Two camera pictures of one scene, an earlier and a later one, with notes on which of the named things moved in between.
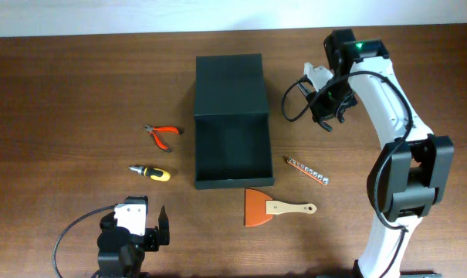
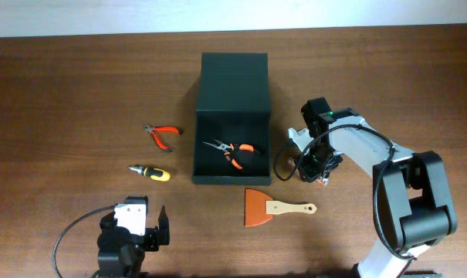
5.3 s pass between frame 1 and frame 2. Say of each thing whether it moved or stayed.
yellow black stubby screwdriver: stayed
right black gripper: moved
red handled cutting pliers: stayed
